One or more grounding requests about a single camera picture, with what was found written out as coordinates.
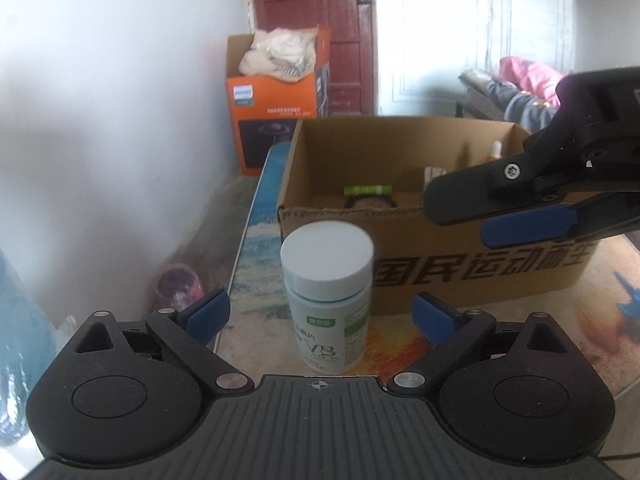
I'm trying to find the red wooden door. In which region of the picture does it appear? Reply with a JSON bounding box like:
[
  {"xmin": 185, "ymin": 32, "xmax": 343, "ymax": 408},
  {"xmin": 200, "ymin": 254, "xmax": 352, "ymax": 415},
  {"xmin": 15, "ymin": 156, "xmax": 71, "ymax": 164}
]
[{"xmin": 252, "ymin": 0, "xmax": 376, "ymax": 117}]

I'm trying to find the white pill bottle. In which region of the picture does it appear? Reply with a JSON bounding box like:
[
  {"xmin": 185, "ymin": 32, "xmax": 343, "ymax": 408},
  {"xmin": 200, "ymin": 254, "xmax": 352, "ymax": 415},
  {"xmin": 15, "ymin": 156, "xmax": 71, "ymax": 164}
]
[{"xmin": 280, "ymin": 220, "xmax": 376, "ymax": 376}]

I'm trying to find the pink glass jar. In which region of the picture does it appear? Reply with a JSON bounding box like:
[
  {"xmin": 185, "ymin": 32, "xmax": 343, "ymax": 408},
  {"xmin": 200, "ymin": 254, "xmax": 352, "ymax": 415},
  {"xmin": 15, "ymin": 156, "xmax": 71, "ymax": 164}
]
[{"xmin": 155, "ymin": 262, "xmax": 206, "ymax": 313}]

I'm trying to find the white charger plug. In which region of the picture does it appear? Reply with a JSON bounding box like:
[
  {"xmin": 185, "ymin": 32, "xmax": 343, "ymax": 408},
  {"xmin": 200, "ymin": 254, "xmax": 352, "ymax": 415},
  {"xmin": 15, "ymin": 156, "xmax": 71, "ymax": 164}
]
[{"xmin": 424, "ymin": 165, "xmax": 448, "ymax": 192}]

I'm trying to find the brown jar with gold lid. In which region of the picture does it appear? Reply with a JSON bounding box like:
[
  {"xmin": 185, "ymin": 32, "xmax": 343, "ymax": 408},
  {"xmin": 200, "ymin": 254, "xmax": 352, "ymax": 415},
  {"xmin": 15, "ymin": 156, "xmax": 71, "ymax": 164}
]
[{"xmin": 345, "ymin": 195, "xmax": 398, "ymax": 210}]

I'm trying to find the cream cloth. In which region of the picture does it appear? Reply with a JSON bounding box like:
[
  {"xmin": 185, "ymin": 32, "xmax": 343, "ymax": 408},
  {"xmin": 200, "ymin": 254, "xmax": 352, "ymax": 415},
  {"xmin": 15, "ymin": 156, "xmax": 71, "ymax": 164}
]
[{"xmin": 238, "ymin": 27, "xmax": 320, "ymax": 82}]

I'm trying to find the orange appliance box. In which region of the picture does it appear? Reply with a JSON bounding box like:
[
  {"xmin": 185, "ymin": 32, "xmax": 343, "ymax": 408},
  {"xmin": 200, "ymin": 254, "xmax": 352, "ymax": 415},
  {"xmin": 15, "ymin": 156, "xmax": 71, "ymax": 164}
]
[{"xmin": 226, "ymin": 27, "xmax": 332, "ymax": 177}]

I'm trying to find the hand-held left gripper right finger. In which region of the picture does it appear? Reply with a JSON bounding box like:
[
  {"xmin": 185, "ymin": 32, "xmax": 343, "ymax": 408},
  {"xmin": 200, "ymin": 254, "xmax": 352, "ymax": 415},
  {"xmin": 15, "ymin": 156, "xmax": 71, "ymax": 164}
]
[{"xmin": 387, "ymin": 291, "xmax": 568, "ymax": 396}]

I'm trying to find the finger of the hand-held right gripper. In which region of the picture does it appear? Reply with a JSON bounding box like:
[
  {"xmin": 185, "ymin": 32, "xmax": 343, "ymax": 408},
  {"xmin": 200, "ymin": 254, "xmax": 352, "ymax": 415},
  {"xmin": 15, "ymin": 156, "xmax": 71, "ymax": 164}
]
[
  {"xmin": 422, "ymin": 157, "xmax": 543, "ymax": 227},
  {"xmin": 480, "ymin": 192, "xmax": 640, "ymax": 250}
]

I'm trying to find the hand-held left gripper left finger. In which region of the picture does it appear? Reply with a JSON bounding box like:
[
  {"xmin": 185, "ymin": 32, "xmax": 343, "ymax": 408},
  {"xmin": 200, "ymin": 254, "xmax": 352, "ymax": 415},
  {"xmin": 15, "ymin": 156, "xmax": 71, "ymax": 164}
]
[{"xmin": 75, "ymin": 287, "xmax": 256, "ymax": 396}]

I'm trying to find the white panelled door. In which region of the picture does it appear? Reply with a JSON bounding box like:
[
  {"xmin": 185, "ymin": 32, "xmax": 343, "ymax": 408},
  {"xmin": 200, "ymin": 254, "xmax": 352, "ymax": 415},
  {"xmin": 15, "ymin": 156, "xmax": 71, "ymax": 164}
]
[{"xmin": 375, "ymin": 0, "xmax": 576, "ymax": 117}]

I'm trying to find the pink floral cloth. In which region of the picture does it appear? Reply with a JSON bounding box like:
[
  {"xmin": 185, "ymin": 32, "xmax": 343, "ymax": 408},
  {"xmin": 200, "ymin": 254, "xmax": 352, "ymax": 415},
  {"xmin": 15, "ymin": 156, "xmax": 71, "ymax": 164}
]
[{"xmin": 499, "ymin": 56, "xmax": 566, "ymax": 108}]

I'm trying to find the brown cardboard box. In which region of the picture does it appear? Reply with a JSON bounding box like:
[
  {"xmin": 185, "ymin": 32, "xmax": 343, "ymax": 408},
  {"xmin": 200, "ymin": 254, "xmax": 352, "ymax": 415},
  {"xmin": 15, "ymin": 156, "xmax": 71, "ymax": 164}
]
[{"xmin": 276, "ymin": 116, "xmax": 598, "ymax": 317}]

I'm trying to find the printed table cover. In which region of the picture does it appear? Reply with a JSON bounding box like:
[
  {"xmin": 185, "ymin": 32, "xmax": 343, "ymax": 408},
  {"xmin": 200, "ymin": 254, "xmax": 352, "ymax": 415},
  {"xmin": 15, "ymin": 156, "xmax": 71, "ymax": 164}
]
[{"xmin": 215, "ymin": 142, "xmax": 640, "ymax": 461}]

